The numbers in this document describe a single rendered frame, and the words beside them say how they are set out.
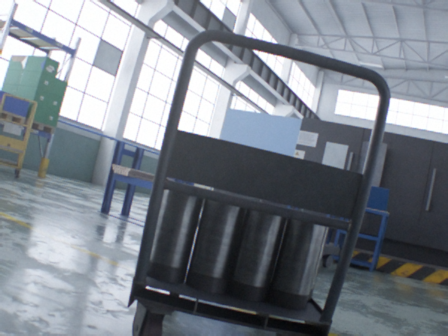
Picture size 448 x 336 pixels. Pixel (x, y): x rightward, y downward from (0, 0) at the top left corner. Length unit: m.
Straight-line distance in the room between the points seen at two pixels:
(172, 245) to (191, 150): 0.31
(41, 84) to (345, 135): 5.60
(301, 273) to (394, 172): 5.98
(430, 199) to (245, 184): 6.04
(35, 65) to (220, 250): 8.30
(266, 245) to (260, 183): 0.23
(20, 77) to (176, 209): 8.47
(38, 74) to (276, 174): 8.25
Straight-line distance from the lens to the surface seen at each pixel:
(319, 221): 1.28
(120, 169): 5.60
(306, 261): 1.43
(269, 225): 1.40
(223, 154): 1.25
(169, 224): 1.40
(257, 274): 1.42
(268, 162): 1.25
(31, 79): 9.43
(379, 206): 6.18
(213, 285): 1.42
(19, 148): 7.60
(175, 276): 1.43
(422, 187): 7.27
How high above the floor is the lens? 0.54
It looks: 4 degrees up
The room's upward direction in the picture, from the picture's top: 13 degrees clockwise
